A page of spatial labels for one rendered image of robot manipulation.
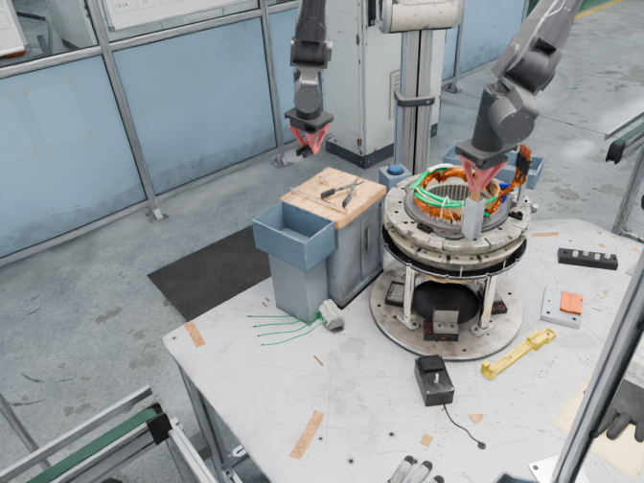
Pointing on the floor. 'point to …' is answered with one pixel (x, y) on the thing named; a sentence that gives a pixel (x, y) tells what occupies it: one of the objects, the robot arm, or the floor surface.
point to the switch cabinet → (367, 82)
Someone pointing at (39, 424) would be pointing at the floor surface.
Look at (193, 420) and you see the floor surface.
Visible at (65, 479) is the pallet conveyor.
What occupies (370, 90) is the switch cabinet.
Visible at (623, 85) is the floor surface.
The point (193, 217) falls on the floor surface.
